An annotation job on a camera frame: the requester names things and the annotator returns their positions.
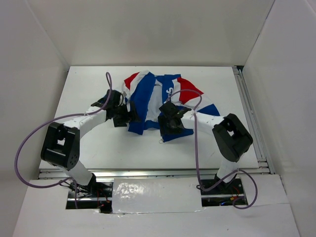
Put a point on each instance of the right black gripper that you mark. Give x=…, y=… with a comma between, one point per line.
x=163, y=120

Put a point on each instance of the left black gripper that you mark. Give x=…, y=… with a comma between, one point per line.
x=128, y=117

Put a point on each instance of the red white blue jacket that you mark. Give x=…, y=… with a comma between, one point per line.
x=149, y=92

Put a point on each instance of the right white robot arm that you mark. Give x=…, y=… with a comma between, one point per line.
x=232, y=138

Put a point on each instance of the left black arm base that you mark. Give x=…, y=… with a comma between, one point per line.
x=98, y=198

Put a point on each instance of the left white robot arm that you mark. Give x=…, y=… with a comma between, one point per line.
x=61, y=147

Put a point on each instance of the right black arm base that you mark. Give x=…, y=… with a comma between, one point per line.
x=224, y=197

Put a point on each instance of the white taped cover panel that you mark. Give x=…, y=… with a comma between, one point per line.
x=156, y=195

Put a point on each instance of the aluminium front rail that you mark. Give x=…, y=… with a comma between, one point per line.
x=55, y=173

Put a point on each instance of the aluminium rail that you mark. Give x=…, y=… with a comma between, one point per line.
x=55, y=173
x=262, y=155

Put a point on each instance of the aluminium right side rail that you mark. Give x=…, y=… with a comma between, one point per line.
x=262, y=155

